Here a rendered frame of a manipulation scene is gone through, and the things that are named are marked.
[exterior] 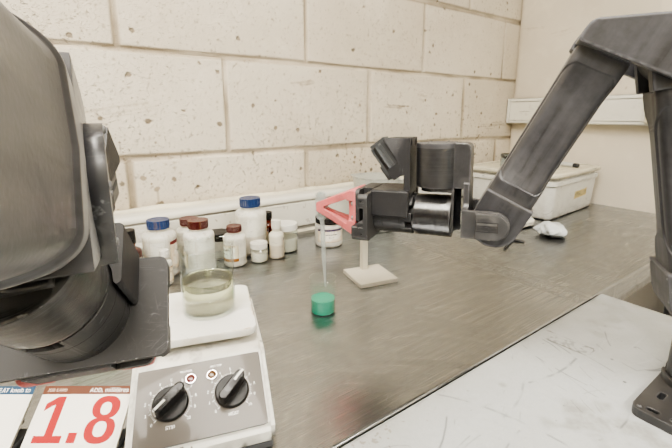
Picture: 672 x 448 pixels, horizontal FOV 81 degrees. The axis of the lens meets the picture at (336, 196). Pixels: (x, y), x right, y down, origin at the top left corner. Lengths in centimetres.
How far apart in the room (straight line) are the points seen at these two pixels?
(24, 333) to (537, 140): 48
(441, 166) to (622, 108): 115
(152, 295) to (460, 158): 38
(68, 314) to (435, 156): 42
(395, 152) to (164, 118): 59
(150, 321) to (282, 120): 83
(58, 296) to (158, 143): 78
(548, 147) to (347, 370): 36
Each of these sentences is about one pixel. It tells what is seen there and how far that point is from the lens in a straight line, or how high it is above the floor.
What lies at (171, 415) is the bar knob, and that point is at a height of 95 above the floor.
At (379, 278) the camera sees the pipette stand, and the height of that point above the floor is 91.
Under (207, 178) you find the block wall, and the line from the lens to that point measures 100.
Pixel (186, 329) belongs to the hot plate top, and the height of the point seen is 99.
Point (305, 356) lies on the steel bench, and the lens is 56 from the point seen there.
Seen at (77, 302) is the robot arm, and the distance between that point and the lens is 21.
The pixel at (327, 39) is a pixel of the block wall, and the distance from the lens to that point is 116.
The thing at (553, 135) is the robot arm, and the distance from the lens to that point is 51.
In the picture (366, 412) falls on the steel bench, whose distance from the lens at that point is 48.
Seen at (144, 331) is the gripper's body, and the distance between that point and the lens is 29.
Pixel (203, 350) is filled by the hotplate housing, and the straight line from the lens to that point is 47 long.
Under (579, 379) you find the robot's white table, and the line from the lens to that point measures 60.
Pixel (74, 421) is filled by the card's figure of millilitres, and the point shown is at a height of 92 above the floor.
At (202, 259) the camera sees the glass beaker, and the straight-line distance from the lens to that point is 45.
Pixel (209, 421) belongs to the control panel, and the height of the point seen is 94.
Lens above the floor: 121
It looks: 12 degrees down
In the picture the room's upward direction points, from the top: straight up
